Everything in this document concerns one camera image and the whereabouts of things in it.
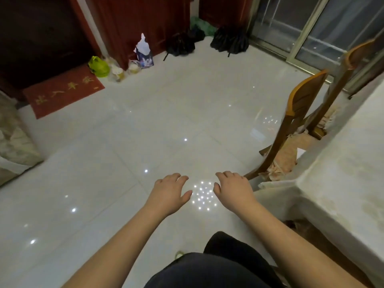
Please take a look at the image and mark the person's left hand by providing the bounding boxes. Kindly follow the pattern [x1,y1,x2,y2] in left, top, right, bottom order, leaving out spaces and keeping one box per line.
[143,173,193,220]

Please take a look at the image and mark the person's right hand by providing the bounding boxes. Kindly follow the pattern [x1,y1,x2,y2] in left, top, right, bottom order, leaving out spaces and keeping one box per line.
[213,171,259,216]

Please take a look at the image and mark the person's left forearm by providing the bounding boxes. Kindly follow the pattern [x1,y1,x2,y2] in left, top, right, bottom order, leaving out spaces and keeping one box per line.
[61,205,169,288]

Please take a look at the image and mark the person's right forearm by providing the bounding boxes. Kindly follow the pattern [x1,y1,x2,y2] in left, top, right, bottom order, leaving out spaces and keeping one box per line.
[237,200,368,288]

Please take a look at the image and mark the person's black shorts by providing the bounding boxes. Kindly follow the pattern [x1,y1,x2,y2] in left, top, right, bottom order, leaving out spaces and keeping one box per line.
[144,231,285,288]

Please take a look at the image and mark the brown patterned seat cushion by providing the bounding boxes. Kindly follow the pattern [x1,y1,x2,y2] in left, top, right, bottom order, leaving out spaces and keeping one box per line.
[259,132,319,182]

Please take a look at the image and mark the wooden chair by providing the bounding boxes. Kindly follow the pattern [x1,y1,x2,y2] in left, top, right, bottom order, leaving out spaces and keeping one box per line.
[243,69,330,180]
[302,38,377,140]

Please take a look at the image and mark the white tablecloth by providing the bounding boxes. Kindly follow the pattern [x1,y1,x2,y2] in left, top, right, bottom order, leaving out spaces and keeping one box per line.
[253,73,384,287]

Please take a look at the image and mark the blue and white paper bag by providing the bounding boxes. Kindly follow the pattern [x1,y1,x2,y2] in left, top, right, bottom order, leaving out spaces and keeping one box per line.
[133,33,155,69]

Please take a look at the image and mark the black folded umbrella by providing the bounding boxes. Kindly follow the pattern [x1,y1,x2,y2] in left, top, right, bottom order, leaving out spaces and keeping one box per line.
[163,32,196,61]
[210,26,250,57]

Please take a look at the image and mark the green plastic bag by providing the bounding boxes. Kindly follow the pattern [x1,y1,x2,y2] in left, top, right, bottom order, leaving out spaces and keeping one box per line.
[88,56,111,78]

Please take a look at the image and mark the red doormat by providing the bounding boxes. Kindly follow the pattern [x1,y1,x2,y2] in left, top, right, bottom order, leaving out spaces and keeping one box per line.
[22,64,106,120]

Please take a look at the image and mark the green crumpled bag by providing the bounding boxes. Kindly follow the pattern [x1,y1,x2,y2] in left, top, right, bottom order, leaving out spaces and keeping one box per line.
[190,16,217,37]

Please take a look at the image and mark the red wooden door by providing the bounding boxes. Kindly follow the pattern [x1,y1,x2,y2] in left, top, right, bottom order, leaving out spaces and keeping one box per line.
[199,0,254,31]
[83,0,191,70]

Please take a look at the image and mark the sliding glass door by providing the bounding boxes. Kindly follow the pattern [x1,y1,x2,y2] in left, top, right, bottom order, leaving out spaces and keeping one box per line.
[248,0,384,77]

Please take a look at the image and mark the dark wooden door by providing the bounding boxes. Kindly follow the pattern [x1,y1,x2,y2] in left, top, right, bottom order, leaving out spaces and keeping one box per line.
[0,0,97,101]

